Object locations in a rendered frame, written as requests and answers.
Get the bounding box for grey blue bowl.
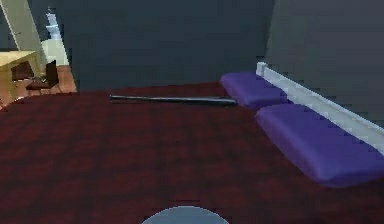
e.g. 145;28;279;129
141;205;230;224

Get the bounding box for dark red bed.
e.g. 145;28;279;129
0;61;384;224

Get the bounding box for pale open room door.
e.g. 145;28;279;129
0;0;48;68

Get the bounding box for purple pillow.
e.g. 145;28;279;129
255;103;384;188
219;70;290;110

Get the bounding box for pale wooden table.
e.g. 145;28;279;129
0;50;42;104

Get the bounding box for dark brown chair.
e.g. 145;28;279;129
25;59;63;96

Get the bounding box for black baseball bat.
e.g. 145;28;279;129
109;94;238;108

